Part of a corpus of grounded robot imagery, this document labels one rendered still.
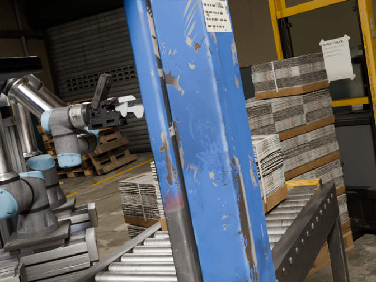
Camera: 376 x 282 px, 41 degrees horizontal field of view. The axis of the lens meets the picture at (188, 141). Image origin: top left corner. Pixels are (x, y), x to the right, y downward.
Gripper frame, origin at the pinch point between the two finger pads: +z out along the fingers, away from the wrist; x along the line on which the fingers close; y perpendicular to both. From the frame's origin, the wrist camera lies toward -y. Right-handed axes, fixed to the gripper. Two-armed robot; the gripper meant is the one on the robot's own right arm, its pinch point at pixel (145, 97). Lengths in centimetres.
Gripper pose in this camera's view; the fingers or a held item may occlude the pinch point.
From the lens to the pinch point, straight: 156.3
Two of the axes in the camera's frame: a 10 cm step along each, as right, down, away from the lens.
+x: -2.8, 0.2, -9.6
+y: 1.4, 9.9, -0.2
